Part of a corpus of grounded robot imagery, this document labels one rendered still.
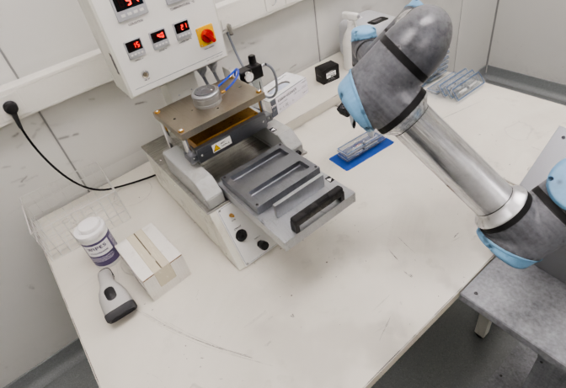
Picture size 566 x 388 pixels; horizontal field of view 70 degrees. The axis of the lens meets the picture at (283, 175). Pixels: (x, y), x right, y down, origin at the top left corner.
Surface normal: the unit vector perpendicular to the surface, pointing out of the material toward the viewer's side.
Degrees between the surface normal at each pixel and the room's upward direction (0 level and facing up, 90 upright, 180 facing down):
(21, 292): 90
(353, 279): 0
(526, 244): 70
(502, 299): 0
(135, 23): 90
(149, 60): 90
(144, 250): 1
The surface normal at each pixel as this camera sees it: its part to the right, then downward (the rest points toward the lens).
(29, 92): 0.62, 0.43
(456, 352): -0.15, -0.76
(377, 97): -0.22, 0.36
